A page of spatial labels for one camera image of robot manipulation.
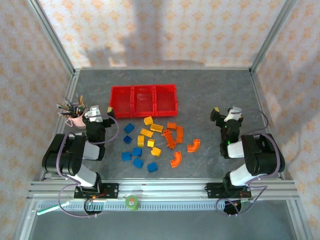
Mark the blue lego brick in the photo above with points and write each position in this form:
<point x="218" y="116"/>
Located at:
<point x="136" y="151"/>
<point x="126" y="156"/>
<point x="152" y="167"/>
<point x="127" y="139"/>
<point x="138" y="162"/>
<point x="129" y="128"/>

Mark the yellow lego brick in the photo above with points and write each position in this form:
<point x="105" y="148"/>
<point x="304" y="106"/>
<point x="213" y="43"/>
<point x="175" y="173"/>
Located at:
<point x="151" y="143"/>
<point x="146" y="132"/>
<point x="156" y="151"/>
<point x="148" y="120"/>
<point x="156" y="127"/>
<point x="141" y="140"/>

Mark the curved orange lego piece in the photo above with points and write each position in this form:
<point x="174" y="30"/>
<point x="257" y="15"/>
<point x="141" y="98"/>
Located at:
<point x="193" y="148"/>
<point x="175" y="162"/>

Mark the long orange lego piece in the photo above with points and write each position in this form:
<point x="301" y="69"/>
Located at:
<point x="179" y="133"/>

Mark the small orange lego brick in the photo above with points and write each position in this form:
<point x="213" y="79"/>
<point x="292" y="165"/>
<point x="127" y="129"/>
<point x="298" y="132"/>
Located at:
<point x="171" y="125"/>

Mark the orange lego plate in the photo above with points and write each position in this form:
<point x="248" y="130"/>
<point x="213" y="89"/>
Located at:
<point x="169" y="138"/>

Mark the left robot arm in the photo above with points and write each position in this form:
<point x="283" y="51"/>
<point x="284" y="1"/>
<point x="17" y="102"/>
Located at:
<point x="62" y="155"/>

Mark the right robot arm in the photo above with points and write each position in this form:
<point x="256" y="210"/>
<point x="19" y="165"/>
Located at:
<point x="262" y="155"/>

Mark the pink cup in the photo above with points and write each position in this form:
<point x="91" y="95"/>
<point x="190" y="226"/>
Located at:
<point x="77" y="121"/>

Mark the colored pencil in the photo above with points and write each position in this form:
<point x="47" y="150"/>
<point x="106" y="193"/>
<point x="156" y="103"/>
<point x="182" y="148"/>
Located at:
<point x="83" y="101"/>
<point x="79" y="100"/>
<point x="70" y="103"/>
<point x="65" y="108"/>
<point x="66" y="115"/>

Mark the green tape roll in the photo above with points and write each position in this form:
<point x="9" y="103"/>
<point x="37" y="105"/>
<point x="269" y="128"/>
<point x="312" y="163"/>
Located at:
<point x="132" y="202"/>

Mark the green white stick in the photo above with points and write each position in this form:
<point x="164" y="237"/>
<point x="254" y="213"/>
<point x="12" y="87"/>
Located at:
<point x="50" y="209"/>

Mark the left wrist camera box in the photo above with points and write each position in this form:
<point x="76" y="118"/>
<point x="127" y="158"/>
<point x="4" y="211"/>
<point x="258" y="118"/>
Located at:
<point x="93" y="112"/>

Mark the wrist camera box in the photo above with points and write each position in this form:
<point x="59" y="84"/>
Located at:
<point x="233" y="111"/>
<point x="93" y="112"/>

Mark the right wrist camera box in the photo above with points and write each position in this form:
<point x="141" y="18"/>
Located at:
<point x="233" y="111"/>

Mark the aluminium side rail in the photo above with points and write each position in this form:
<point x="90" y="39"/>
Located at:
<point x="258" y="92"/>
<point x="58" y="130"/>

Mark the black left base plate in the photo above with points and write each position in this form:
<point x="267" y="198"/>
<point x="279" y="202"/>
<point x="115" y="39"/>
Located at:
<point x="110" y="191"/>

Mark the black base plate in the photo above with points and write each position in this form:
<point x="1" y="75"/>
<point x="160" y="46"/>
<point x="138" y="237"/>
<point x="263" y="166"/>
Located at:
<point x="213" y="191"/>
<point x="110" y="191"/>

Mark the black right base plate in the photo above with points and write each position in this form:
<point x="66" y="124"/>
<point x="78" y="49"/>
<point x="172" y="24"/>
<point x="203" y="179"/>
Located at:
<point x="213" y="191"/>

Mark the aluminium back rail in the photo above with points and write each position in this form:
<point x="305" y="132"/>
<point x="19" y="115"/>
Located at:
<point x="162" y="68"/>

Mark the aluminium front rail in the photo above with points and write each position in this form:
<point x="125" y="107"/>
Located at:
<point x="162" y="190"/>

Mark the aluminium frame post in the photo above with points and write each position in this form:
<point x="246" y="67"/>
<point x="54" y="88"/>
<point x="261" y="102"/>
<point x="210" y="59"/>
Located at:
<point x="53" y="37"/>
<point x="272" y="37"/>

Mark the aluminium lower frame bar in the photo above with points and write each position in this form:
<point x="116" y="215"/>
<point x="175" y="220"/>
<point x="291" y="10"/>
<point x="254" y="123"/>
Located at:
<point x="25" y="222"/>
<point x="297" y="220"/>

